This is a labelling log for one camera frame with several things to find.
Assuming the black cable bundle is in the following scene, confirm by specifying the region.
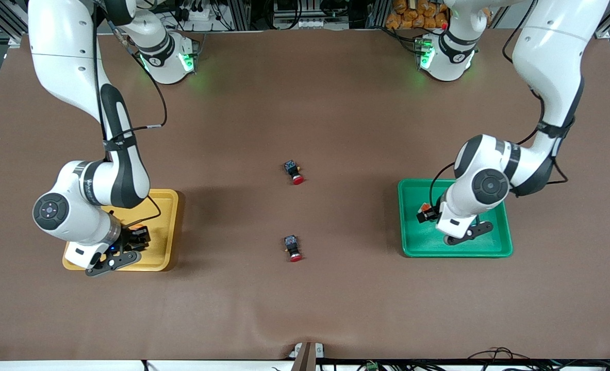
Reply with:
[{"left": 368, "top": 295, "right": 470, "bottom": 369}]
[{"left": 465, "top": 347, "right": 610, "bottom": 371}]

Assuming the red push button switch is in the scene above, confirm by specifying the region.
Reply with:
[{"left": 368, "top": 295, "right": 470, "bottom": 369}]
[
  {"left": 284, "top": 235, "right": 304, "bottom": 263},
  {"left": 284, "top": 160, "right": 305, "bottom": 186}
]

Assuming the green plastic tray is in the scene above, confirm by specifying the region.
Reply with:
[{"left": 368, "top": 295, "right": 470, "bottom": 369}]
[{"left": 398, "top": 178, "right": 514, "bottom": 258}]

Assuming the yellow plastic tray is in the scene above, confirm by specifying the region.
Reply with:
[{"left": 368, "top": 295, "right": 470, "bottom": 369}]
[{"left": 62, "top": 188, "right": 179, "bottom": 272}]

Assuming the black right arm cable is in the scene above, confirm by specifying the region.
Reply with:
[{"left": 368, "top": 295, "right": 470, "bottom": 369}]
[{"left": 94, "top": 0, "right": 168, "bottom": 227}]

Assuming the white power strip with plugs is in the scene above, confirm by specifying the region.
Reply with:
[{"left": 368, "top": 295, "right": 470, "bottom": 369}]
[{"left": 173, "top": 0, "right": 224, "bottom": 24}]

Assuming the brown table mat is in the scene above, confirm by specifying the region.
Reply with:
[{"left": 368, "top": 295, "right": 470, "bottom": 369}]
[{"left": 0, "top": 28, "right": 610, "bottom": 361}]

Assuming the grey camera mount clamp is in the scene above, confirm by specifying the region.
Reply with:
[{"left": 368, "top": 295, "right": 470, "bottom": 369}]
[{"left": 289, "top": 342, "right": 326, "bottom": 371}]

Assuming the orange packets pile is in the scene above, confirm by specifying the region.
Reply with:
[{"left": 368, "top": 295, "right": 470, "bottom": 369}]
[{"left": 386, "top": 0, "right": 449, "bottom": 30}]

